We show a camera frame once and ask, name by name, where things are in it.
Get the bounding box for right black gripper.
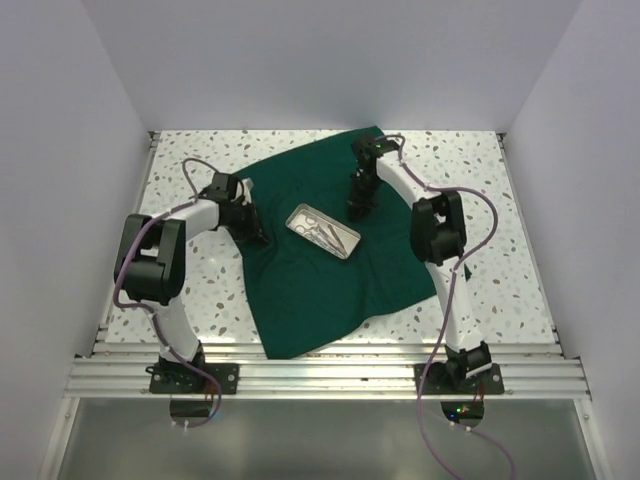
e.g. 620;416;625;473
349;173;383;221

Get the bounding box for metal instrument tray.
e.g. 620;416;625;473
285;203;361;260

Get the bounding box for silver hemostat forceps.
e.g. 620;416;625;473
294;215;341;255

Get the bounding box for green surgical drape cloth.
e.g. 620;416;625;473
237;127;436;360

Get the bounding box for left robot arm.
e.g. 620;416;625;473
113;173;269;393

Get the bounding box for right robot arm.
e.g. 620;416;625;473
347;134;492;393

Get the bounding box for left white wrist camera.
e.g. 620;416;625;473
242;178;254;197

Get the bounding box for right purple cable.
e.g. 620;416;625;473
379;132;516;480

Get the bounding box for purple cable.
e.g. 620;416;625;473
112;157;224;429
379;132;516;480

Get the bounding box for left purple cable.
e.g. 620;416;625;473
112;157;224;429

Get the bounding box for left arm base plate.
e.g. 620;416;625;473
145;363;240;395

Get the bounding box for aluminium rail frame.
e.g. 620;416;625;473
65;130;590;400

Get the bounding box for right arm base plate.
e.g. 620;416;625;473
421;362;505;396

